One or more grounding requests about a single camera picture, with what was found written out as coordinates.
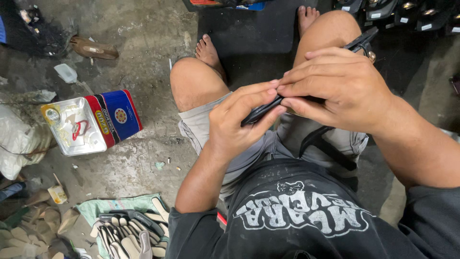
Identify brown shoe sole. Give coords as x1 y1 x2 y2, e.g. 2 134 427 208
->
69 35 120 60

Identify person's leg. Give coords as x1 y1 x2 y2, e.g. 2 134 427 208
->
170 34 231 113
293 5 363 70

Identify person's right hand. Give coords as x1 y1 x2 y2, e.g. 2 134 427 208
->
277 47 395 134

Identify black tray with orange item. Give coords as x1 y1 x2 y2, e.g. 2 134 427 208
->
182 0 238 12

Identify heap of dark scraps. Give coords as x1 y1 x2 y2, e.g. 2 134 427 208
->
0 0 78 58

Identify blue and red glue tin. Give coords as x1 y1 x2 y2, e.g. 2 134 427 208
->
40 89 144 157

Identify blue cloth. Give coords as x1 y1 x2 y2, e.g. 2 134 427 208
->
0 181 26 203

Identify person's left hand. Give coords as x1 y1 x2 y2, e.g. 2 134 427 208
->
208 80 288 161

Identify person's left leg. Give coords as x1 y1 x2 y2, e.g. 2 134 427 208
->
170 34 231 113

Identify person's right leg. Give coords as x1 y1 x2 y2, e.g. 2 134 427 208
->
293 5 363 70

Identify pile of black and white soles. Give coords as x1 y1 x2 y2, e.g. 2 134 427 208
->
89 197 170 259

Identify blue box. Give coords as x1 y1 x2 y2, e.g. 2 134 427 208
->
236 1 267 11

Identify green woven sack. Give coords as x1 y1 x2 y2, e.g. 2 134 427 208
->
76 194 170 259

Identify pile of beige insoles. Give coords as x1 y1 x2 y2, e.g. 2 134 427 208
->
0 189 80 259

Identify small yellowed plastic cup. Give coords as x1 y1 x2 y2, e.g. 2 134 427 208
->
47 185 68 205

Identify black floor mat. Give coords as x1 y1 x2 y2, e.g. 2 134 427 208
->
197 0 318 55

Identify white sack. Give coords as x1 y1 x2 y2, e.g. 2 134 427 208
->
0 104 55 181

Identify black sandal strap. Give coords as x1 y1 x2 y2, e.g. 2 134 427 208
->
299 125 358 172

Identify clear plastic bottle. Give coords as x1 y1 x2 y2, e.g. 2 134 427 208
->
53 63 78 84

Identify black printed t-shirt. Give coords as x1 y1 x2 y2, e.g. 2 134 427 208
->
165 158 460 259

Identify row of black sandals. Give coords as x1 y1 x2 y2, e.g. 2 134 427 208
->
333 0 460 36

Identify grey shorts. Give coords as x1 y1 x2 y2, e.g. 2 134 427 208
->
178 91 369 203

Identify black sandal with buckle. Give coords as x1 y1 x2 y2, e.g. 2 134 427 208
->
240 27 379 127

